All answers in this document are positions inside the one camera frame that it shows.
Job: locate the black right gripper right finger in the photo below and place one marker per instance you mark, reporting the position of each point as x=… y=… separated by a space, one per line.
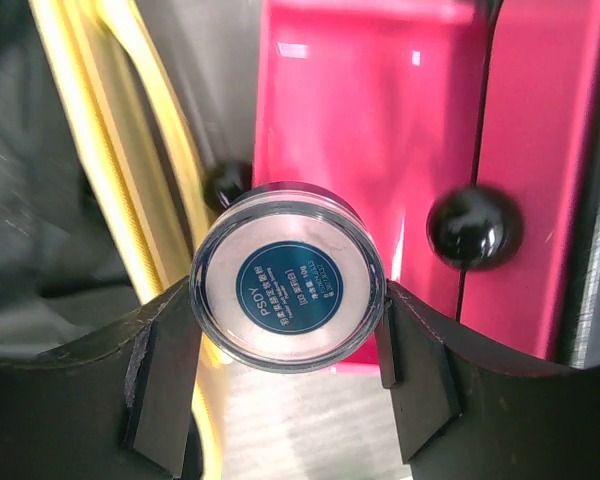
x=468 y=407

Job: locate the pink drawer tray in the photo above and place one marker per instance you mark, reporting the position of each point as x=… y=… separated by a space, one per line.
x=378 y=103

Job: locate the dark blue round jar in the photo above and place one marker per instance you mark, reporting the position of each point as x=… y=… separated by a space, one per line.
x=288 y=279

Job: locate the yellow hard-shell suitcase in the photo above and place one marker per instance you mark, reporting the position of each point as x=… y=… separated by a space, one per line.
x=100 y=199

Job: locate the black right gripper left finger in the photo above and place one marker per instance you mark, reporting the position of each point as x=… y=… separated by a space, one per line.
x=113 y=404

